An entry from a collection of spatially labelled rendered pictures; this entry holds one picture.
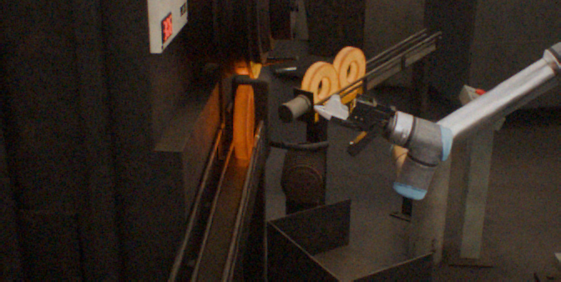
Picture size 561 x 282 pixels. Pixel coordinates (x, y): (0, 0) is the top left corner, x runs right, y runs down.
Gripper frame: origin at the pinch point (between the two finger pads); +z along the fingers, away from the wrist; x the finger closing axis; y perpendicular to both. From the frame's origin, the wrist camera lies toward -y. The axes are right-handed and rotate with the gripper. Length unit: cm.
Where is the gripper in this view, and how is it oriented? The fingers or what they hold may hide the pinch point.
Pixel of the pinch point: (317, 110)
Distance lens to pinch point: 202.6
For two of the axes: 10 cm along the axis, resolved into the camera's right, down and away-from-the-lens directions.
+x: -0.8, 3.6, -9.3
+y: 2.9, -8.8, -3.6
